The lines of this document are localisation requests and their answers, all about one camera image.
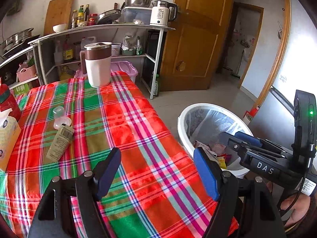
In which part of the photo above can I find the person's right hand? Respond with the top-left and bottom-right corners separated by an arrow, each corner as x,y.
280,192 -> 317,231

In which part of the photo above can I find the clear plastic bin liner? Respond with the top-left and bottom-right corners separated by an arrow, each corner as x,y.
184,108 -> 248,149

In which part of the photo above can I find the clear plastic container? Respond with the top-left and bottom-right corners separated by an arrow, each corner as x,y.
123,6 -> 152,25

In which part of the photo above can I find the white electric kettle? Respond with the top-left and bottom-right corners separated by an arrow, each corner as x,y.
150,0 -> 178,26

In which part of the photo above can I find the hanging grey cloth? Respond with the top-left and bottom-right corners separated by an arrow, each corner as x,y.
6,0 -> 24,16

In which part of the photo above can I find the green glass bottle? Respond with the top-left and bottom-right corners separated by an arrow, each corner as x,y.
152,75 -> 160,97

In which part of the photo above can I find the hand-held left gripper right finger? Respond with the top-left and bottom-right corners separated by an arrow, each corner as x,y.
193,147 -> 288,238

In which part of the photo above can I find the wooden cutting board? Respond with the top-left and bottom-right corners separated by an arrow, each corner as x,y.
44,0 -> 75,36

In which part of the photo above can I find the yellow oil bottle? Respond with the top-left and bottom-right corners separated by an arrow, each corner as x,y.
58,66 -> 76,81

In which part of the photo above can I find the low white side table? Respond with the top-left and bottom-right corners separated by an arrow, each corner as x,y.
0,46 -> 40,85

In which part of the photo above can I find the white tissue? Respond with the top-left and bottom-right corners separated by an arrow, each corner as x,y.
210,142 -> 226,155

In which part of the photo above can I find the silver refrigerator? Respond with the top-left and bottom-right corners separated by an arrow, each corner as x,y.
248,0 -> 317,159

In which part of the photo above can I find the steel frying pan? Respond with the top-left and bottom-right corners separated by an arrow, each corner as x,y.
95,3 -> 124,25

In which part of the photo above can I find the yellow snack wrapper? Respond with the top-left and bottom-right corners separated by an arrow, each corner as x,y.
217,154 -> 228,169

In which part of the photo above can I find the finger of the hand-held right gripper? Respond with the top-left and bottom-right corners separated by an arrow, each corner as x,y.
235,131 -> 294,155
219,132 -> 283,159

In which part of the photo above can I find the pink plastic basket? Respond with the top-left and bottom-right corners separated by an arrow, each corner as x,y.
16,64 -> 37,82

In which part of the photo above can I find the black flat panel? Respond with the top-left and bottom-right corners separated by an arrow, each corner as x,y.
145,30 -> 164,91

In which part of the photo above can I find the white trash bin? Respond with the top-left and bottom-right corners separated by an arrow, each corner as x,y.
177,103 -> 254,178

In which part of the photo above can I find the red bottle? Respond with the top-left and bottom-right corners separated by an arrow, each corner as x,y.
0,77 -> 22,121

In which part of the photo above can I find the steel steamer pot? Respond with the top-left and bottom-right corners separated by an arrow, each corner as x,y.
0,28 -> 34,50

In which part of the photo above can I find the steel mixing bowl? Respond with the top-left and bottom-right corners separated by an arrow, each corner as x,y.
124,0 -> 153,8

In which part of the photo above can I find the wooden door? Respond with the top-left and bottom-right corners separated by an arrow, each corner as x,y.
158,0 -> 236,91

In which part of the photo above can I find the wooden door frame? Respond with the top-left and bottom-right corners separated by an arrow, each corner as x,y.
239,0 -> 291,107

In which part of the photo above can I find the beige squeeze tube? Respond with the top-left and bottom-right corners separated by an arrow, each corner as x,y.
46,125 -> 75,161

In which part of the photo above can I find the yellow label sauce bottle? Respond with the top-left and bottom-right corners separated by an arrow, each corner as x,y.
62,35 -> 74,63

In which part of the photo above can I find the white plastic bag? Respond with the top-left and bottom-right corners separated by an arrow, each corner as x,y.
122,31 -> 138,50

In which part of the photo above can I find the white and brown jug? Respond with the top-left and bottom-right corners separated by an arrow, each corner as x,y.
80,42 -> 112,88

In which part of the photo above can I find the green printed carton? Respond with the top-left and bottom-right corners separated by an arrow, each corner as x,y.
13,81 -> 34,97

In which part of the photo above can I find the white metal shelf rack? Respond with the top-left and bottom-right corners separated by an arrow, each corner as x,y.
28,23 -> 176,100

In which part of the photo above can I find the yellow tissue box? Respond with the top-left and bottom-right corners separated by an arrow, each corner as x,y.
0,108 -> 22,173

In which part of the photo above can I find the plaid tablecloth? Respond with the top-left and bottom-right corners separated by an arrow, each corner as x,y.
0,71 -> 239,238

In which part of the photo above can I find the black cooker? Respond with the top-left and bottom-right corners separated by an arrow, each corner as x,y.
1,35 -> 41,56

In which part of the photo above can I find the clear plastic bottle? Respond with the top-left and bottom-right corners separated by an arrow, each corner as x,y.
54,40 -> 63,65

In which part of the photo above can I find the purple plastic storage box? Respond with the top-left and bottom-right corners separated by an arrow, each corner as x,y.
74,61 -> 138,83

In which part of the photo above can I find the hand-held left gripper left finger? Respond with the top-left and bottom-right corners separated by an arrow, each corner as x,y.
27,147 -> 122,238

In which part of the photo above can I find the small clear plastic cup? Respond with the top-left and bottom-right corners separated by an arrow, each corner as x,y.
53,106 -> 72,130

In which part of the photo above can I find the white plastic canister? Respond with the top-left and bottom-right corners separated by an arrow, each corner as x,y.
80,36 -> 97,52

